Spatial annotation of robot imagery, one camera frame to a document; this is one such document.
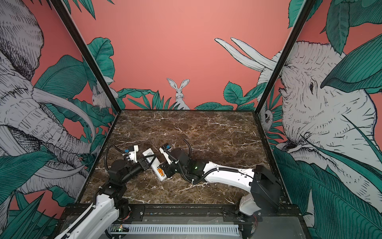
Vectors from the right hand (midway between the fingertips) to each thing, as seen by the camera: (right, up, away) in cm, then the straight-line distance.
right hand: (158, 165), depth 72 cm
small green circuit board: (-18, -30, -2) cm, 35 cm away
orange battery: (+1, -4, +3) cm, 5 cm away
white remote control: (-3, 0, +4) cm, 5 cm away
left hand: (-2, +4, +4) cm, 7 cm away
